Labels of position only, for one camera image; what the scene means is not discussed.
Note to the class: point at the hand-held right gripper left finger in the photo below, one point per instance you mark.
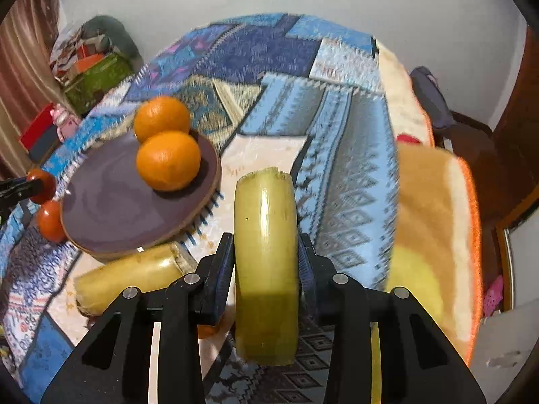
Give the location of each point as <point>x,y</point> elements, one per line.
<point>219,288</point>

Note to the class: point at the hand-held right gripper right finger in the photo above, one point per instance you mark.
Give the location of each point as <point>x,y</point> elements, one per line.
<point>307,288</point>

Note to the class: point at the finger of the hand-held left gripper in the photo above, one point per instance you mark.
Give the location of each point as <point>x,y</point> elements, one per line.
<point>17,189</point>

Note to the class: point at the red tomato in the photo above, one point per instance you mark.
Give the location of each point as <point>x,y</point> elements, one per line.
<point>49,222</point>
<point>44,189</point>

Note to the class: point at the cut yellow banana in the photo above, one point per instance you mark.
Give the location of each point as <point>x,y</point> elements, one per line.
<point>126,275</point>
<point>264,256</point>

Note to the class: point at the round purple plate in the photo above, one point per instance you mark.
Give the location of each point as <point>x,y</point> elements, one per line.
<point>113,210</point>

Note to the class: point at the red box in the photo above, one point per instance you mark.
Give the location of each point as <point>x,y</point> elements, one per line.
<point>38,130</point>

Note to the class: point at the pink toy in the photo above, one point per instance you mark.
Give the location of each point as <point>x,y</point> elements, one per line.
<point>64,122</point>

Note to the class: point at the brown curtain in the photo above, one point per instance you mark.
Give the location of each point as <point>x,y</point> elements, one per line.
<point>21,59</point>

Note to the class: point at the green box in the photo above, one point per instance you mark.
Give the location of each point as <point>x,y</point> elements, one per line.
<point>97,82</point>

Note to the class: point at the orange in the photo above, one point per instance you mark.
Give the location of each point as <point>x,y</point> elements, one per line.
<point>162,118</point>
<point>168,162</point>

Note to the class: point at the cream and orange blanket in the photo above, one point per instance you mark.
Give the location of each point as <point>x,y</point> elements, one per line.
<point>433,227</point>

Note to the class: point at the orange packet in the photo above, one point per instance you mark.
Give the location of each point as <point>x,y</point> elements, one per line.
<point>89,62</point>

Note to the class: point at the grey cushion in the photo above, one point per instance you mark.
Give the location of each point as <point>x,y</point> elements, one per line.
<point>116,33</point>

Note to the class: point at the pink slipper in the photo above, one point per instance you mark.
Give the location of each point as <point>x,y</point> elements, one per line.
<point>493,296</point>

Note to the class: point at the blue patterned blanket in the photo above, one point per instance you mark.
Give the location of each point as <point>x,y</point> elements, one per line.
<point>269,92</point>

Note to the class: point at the white board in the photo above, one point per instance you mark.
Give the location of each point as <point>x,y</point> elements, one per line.
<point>505,353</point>

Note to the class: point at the dark bag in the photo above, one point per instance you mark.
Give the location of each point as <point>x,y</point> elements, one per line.
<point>431,96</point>

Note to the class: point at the brown wooden furniture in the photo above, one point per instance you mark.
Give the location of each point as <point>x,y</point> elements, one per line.
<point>513,134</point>

